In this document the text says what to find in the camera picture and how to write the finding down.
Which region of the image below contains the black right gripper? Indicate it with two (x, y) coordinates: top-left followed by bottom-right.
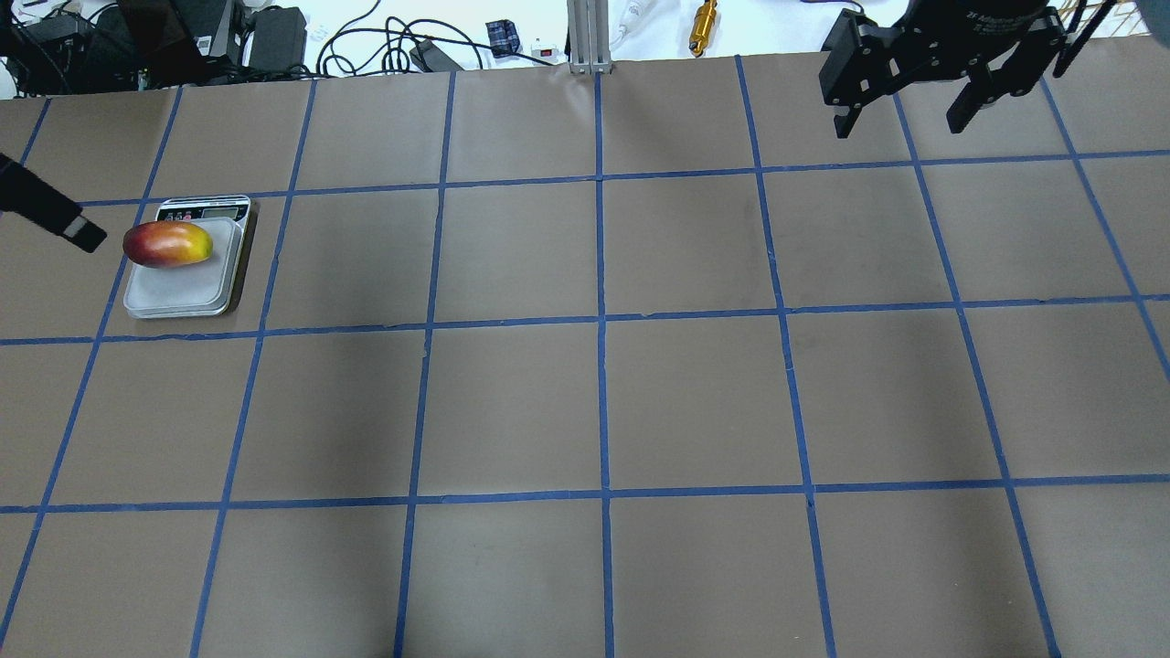
(818, 1), (1071, 139)

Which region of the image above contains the red yellow mango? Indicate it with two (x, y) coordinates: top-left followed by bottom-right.
(122, 220), (214, 268)

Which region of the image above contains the silver digital kitchen scale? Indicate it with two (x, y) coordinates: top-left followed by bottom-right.
(122, 196), (255, 320)

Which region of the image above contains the black power adapter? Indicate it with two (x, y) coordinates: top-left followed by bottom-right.
(247, 5), (308, 71)

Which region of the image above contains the small blue black box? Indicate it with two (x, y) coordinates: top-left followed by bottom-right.
(486, 18), (521, 59)

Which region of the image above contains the aluminium frame post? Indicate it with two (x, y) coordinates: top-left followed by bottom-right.
(567, 0), (612, 75)

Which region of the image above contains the black cable bundle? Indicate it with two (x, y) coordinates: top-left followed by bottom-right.
(315, 0), (486, 77)

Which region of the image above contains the white red switch plug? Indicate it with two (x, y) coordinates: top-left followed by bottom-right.
(529, 40), (560, 64)

